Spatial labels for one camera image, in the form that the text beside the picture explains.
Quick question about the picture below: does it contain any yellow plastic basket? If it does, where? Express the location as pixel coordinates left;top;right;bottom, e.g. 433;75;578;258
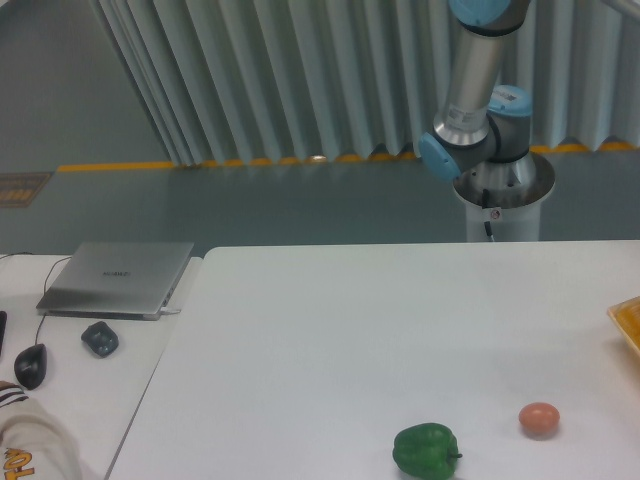
607;297;640;354

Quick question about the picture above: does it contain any person's cream sleeved forearm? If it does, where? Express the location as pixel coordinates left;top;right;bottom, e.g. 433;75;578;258
1;381;82;480

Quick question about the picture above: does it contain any black computer mouse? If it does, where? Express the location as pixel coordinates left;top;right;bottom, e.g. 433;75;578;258
14;343;48;390

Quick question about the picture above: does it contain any silver closed laptop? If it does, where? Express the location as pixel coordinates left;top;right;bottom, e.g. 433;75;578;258
37;242;194;320

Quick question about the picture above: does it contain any green bell pepper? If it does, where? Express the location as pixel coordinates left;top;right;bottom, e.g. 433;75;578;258
392;423;462;480

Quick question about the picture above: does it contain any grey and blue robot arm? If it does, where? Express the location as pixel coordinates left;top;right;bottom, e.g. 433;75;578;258
419;1;639;181

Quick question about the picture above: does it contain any brown egg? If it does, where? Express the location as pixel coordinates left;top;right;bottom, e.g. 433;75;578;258
518;402;560;437

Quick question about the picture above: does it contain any white folding partition screen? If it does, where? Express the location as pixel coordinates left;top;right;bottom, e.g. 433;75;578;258
93;1;639;166

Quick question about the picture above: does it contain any black mouse cable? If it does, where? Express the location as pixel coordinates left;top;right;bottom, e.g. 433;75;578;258
0;252;74;347

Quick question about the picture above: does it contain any black keyboard edge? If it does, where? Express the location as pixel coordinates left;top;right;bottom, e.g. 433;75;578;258
0;310;8;356

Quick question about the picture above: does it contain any dark grey power adapter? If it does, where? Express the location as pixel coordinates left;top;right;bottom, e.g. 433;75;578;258
81;321;119;358

